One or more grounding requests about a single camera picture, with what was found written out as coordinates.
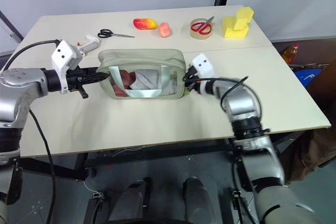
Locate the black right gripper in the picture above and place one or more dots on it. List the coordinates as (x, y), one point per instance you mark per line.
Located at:
(193, 83)

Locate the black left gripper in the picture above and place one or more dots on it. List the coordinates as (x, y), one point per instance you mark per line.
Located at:
(76, 79)

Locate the green pouch with clear window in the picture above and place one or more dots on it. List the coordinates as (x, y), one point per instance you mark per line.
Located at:
(141, 58)

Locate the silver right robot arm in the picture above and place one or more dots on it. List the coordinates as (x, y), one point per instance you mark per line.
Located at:
(241, 103)

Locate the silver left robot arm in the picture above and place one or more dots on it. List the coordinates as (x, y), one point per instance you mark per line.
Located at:
(23, 82)

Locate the clear tape roll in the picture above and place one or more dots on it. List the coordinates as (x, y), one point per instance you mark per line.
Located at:
(195, 35)

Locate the pink toy peach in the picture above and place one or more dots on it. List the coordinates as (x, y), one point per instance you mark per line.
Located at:
(165, 30)

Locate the yellow stepped foam block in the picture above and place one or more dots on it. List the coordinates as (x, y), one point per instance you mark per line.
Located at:
(231, 28)

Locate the red yellow toy mango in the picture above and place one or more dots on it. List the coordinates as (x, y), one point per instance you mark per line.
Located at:
(144, 23)

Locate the yellow hexagonal foam block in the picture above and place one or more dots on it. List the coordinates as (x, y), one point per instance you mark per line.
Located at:
(244, 16)

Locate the dark diagonal bar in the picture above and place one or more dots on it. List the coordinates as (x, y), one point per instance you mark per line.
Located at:
(10, 28)

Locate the yellow oil bottle red cap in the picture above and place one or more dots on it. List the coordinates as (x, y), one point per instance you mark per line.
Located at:
(290, 54)

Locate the blue bag with white print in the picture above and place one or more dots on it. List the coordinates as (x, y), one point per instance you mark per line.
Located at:
(305, 77)

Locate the dark grey rounded shape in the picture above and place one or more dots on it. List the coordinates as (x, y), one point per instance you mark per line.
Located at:
(131, 200)
(198, 200)

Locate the brown fabric mass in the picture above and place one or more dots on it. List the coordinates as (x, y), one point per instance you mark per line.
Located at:
(323, 108)

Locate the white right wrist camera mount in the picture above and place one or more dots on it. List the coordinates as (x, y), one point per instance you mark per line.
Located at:
(203, 64)

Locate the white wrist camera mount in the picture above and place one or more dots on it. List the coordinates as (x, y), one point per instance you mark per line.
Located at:
(63, 54)
(203, 64)

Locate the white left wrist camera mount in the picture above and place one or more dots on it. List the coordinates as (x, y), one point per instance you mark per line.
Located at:
(63, 54)

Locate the black table frame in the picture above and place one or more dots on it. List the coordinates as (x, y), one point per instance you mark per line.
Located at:
(157, 153)

